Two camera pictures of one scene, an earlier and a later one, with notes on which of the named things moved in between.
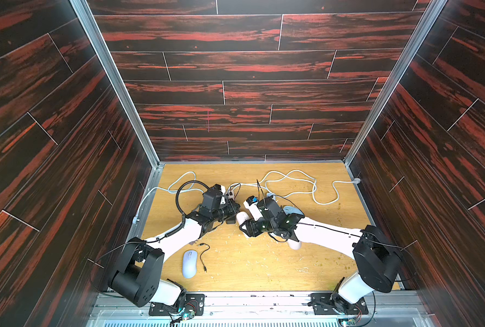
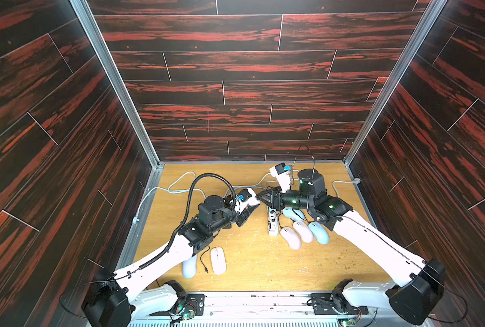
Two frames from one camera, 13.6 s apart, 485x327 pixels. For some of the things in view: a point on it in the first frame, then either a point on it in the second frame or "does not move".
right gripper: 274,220 to 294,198
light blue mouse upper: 289,210 does not move
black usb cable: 200,259 does not move
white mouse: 189,263 does not move
